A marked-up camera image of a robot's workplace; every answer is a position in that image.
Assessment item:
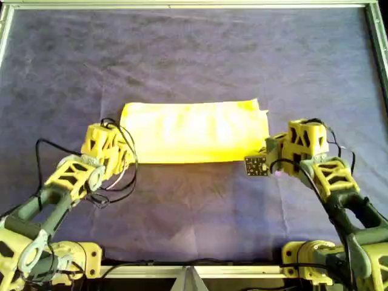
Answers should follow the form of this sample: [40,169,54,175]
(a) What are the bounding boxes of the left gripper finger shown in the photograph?
[118,140,136,167]

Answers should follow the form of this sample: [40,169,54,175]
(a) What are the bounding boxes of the right gripper body yellow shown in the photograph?
[278,119,330,177]

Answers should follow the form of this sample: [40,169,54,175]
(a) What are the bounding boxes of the left gripper body yellow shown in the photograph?
[81,122,125,178]

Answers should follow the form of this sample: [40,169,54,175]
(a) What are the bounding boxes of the yellow microfibre cloth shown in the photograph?
[119,97,270,165]

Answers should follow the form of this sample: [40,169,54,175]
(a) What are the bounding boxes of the purple nonwoven table cover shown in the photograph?
[0,7,388,267]

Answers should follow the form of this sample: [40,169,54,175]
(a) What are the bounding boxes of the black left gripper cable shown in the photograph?
[99,118,139,210]

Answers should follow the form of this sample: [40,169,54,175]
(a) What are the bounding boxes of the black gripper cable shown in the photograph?
[99,118,139,210]
[320,119,356,177]

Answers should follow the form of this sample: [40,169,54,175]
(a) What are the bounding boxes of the white cable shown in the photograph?
[105,169,129,190]

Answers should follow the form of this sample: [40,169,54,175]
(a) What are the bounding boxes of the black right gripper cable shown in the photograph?
[320,119,356,177]

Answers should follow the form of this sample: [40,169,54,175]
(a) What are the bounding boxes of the black camera cable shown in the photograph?
[269,159,357,291]

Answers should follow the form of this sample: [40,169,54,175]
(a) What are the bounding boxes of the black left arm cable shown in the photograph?
[35,138,84,196]

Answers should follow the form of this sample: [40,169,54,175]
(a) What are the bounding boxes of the right arm base mount yellow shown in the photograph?
[281,241,346,286]

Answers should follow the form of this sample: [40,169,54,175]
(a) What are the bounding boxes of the left arm base mount yellow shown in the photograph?
[51,241,104,279]

